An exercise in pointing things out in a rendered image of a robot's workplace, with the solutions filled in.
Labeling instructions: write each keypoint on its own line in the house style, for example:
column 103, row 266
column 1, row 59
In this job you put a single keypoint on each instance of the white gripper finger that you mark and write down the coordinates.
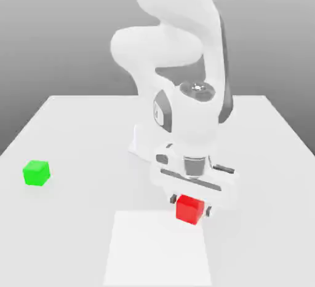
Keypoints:
column 173, row 198
column 208, row 211

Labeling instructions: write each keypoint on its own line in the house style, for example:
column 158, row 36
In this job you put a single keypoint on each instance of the small green cube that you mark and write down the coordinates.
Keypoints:
column 36, row 173

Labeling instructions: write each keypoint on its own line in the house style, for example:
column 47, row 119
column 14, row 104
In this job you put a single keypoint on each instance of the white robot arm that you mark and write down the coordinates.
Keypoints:
column 177, row 46

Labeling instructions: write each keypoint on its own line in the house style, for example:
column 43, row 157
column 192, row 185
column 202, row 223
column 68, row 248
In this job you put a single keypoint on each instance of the small red cube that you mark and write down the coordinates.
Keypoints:
column 189, row 209

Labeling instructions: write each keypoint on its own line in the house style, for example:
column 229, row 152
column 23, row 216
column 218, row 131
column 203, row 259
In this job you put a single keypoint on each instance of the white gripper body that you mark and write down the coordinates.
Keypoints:
column 216, row 193

